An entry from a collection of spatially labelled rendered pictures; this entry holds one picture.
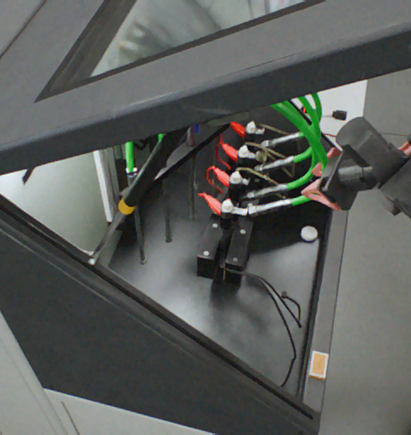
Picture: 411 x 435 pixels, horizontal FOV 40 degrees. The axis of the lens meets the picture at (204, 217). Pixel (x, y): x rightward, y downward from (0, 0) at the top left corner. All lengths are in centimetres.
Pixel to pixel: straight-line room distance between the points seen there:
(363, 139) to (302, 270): 60
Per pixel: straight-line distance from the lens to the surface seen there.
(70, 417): 148
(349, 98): 164
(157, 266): 140
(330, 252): 131
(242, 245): 125
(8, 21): 96
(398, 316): 241
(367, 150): 88
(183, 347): 92
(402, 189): 87
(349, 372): 224
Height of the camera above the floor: 199
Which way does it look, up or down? 52 degrees down
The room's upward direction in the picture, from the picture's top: 1 degrees clockwise
